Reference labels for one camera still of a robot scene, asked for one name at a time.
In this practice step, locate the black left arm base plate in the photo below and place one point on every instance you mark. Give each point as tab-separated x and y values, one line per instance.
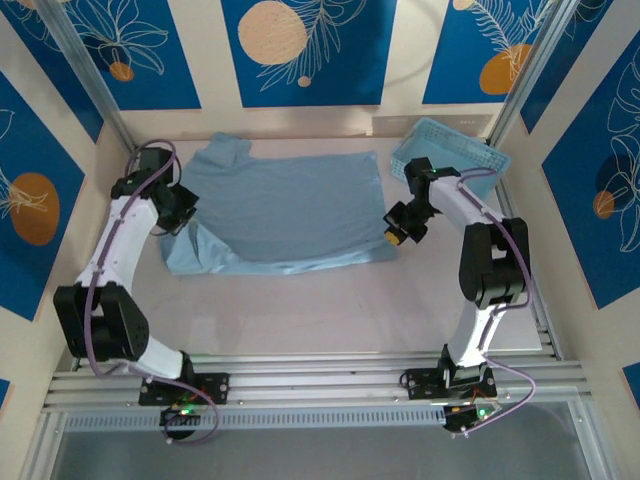
215	387

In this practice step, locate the light blue plastic basket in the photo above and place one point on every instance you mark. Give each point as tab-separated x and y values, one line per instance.
465	145

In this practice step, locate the aluminium frame post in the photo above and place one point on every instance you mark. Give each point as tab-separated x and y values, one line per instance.
537	55
85	65

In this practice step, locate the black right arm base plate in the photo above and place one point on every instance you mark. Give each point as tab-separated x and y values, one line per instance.
422	384

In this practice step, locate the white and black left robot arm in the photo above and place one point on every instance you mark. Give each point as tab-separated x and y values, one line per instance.
120	235

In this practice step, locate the light blue t-shirt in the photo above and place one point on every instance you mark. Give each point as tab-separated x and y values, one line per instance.
300	210

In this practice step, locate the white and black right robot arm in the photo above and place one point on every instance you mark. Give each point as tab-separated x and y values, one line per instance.
460	200

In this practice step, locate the aluminium rail frame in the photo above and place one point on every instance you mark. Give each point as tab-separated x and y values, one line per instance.
310	375

